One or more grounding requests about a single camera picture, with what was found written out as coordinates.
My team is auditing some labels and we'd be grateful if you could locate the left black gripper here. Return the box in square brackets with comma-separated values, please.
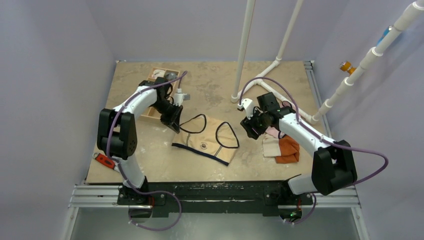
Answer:
[151, 99, 183, 134]

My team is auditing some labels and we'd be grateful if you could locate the pink underwear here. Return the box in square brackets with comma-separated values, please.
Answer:
[264, 101, 301, 139]

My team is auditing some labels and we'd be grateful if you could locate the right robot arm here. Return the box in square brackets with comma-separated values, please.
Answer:
[237, 93, 358, 204]

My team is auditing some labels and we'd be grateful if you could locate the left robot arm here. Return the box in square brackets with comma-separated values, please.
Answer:
[96, 77, 187, 205]

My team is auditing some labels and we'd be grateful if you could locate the orange white underwear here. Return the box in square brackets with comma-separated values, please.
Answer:
[262, 134, 300, 164]

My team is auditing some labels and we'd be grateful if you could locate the rolled grey underwear in tray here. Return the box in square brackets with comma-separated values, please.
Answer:
[164, 72, 178, 81]

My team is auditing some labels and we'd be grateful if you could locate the rolled white underwear in tray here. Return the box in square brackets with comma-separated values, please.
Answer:
[151, 69, 166, 79]

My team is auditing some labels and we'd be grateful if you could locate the wooden compartment tray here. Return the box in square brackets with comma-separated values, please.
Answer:
[140, 67, 182, 122]

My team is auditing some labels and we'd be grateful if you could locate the orange valve fitting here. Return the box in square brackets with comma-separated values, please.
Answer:
[339, 61, 356, 75]

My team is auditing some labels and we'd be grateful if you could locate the blue clip on pipe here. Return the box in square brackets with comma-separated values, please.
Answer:
[376, 25, 393, 46]

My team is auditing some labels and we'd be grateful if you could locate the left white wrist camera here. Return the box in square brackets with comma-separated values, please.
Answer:
[172, 88, 191, 106]

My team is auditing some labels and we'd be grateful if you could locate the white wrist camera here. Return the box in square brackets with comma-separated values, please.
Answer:
[172, 88, 191, 106]
[237, 98, 255, 120]

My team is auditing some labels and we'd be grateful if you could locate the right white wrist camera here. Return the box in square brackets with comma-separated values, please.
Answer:
[237, 98, 255, 120]

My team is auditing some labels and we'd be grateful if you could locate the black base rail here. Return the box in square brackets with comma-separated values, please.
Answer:
[117, 180, 314, 219]

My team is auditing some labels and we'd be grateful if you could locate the red handled clamp tool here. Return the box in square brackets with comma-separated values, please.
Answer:
[92, 152, 120, 173]

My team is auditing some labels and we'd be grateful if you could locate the white PVC pipe on wall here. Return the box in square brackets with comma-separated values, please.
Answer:
[310, 0, 424, 124]

